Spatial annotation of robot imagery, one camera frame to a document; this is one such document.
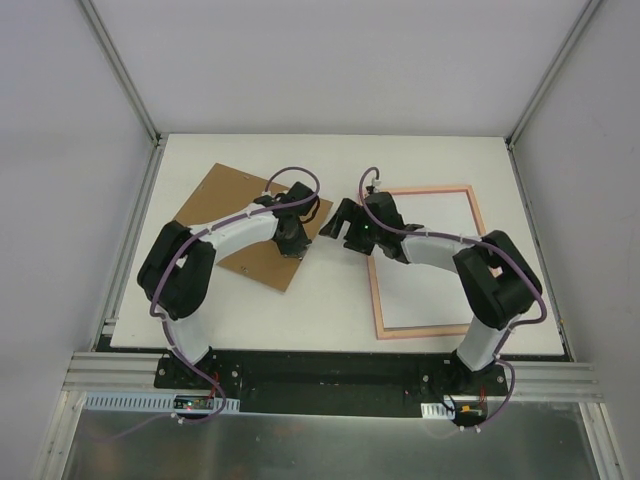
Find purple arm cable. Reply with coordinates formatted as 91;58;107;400
355;166;549;439
82;166;324;444

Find right white cable duct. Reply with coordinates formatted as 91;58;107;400
420;403;487;421

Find white cable duct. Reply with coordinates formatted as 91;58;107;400
84;392;240;415
420;403;487;421

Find right aluminium corner post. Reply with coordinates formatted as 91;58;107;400
505;0;606;151

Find left aluminium corner post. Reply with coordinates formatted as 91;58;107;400
75;0;161;145

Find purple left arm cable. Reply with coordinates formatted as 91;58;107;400
82;166;324;444

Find pink wooden picture frame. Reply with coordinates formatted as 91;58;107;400
365;183;487;342

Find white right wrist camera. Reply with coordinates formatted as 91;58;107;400
366;178;381;195

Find left white cable duct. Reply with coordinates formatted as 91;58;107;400
84;392;240;415

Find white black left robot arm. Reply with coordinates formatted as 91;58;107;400
137;182;319;389

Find aluminium corner post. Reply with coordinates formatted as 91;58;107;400
505;0;606;151
75;0;161;145

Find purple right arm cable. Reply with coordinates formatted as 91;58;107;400
355;166;549;439

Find aluminium front rail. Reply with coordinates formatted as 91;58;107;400
63;350;604;403

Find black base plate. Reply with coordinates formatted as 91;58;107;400
154;350;508;418

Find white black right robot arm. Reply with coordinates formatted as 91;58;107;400
319;190;547;395

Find brown cardboard backing board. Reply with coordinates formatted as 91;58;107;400
169;162;335;294

